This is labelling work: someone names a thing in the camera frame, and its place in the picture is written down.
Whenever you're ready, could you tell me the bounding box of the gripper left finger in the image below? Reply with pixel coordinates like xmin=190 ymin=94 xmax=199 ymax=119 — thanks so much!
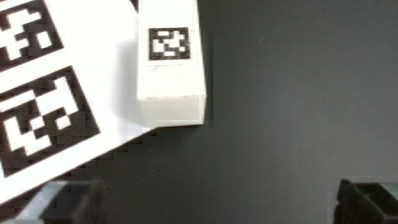
xmin=10 ymin=181 xmax=101 ymax=224

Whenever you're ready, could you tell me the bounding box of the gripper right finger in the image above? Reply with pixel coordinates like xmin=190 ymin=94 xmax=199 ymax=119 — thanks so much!
xmin=336 ymin=179 xmax=398 ymax=224

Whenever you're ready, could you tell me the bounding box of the white table leg by plate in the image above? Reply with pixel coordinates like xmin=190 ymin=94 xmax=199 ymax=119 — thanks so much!
xmin=137 ymin=0 xmax=206 ymax=127

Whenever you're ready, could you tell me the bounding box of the white marker base plate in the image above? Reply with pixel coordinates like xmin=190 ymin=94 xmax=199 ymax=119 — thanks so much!
xmin=0 ymin=0 xmax=145 ymax=204

